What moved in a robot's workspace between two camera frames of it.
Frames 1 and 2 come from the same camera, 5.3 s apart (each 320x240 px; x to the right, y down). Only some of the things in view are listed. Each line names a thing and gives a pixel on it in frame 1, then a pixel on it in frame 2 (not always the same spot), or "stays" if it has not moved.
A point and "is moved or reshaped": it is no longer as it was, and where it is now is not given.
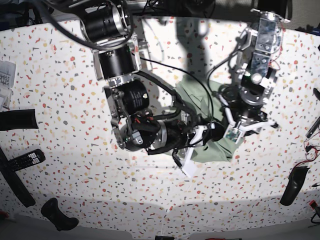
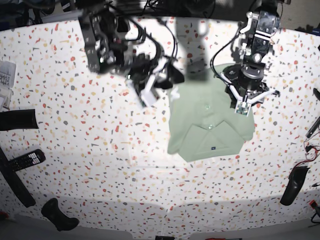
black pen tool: [313, 129] stays
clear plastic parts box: [7, 83] stays
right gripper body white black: [234, 132] → [245, 89]
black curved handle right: [296, 178] stays
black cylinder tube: [18, 119] stays
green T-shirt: [200, 96] is moved or reshaped
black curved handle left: [62, 222] stays
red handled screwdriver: [223, 239] stays
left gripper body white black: [198, 132] → [147, 76]
